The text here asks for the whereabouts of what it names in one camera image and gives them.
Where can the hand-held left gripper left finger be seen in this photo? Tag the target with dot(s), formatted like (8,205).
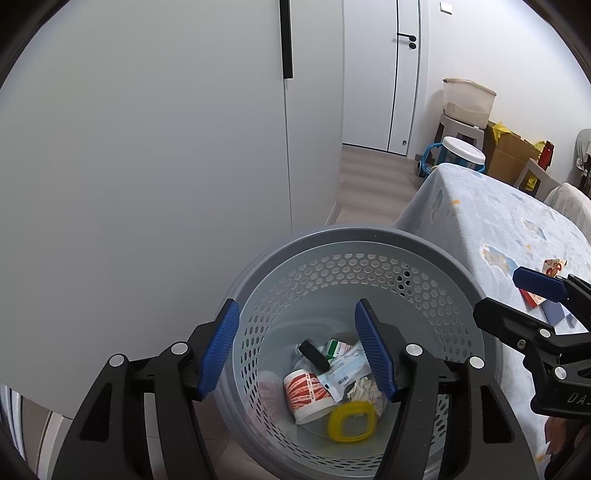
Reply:
(217,350)

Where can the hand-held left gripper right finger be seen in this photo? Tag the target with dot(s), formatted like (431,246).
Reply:
(374,350)

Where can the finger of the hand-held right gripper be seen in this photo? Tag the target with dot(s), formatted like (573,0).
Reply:
(508,321)
(540,284)

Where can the red box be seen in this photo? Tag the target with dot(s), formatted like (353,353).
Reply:
(531,299)

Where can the beige patterned wrapper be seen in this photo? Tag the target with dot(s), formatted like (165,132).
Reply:
(551,266)

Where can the lavender box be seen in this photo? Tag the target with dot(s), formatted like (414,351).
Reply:
(554,314)

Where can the white wipes packet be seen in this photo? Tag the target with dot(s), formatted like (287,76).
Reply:
(346,371)

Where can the small torn carton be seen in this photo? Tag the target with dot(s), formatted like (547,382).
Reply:
(334,349)

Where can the white paper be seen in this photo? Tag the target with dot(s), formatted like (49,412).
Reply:
(364,392)

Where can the small black item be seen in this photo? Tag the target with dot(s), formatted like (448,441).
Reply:
(314,355)

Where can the red striped paper cup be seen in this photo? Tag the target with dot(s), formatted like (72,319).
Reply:
(304,392)

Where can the grey perforated waste basket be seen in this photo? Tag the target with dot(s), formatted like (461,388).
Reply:
(323,272)

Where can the person's right hand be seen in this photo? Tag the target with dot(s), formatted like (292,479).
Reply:
(565,447)

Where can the beige knitted bed cover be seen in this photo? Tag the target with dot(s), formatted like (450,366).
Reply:
(568,198)

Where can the table with light blue cloth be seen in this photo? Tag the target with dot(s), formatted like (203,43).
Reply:
(471,217)

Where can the beige plastic stool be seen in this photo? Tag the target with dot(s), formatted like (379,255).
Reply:
(457,129)
(535,173)

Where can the brown cardboard box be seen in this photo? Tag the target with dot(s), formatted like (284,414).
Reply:
(505,159)

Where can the yellow cloth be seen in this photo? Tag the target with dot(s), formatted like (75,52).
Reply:
(539,145)

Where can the grey clothing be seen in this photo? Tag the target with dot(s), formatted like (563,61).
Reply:
(584,147)

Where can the yellow plastic bag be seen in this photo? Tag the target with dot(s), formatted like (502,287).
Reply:
(501,131)

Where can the white wardrobe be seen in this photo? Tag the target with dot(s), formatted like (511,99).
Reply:
(138,184)

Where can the translucent beige storage box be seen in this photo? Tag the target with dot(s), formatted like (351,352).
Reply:
(468,104)

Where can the white door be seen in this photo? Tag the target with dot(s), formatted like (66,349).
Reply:
(406,92)

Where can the blue tubular frame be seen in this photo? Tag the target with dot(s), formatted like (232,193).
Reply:
(427,148)

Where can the white light switch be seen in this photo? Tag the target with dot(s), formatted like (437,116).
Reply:
(446,7)

